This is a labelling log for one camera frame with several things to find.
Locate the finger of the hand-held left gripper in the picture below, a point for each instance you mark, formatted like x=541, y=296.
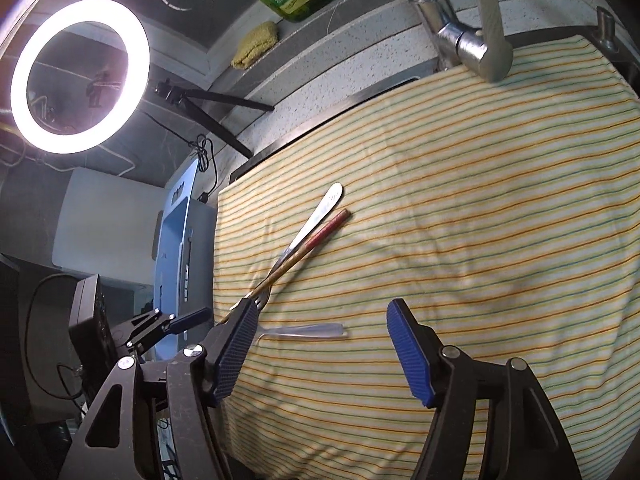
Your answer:
x=192, y=317

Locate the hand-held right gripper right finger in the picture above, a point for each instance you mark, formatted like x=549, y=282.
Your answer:
x=407, y=350

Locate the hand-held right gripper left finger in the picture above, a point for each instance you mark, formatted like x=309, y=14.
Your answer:
x=232, y=350

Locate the blue plastic utensil rack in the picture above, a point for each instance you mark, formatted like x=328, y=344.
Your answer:
x=170, y=240

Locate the red wooden chopstick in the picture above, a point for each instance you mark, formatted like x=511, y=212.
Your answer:
x=320, y=235

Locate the shiny metal fork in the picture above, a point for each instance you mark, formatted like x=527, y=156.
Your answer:
x=322, y=207

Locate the black power strip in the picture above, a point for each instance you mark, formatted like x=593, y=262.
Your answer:
x=87, y=310

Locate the striped yellow cloth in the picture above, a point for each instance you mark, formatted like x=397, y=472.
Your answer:
x=450, y=185

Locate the black tripod legs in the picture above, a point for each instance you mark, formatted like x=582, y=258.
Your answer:
x=220, y=100

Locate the black phone clamp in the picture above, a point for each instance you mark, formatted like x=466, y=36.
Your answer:
x=97, y=87

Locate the yellow sponge cloth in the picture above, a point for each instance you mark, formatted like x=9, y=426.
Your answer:
x=255, y=45

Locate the chrome sink faucet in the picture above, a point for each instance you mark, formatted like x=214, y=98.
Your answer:
x=470, y=47

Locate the small metal sink fitting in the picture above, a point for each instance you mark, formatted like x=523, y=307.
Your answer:
x=606, y=27

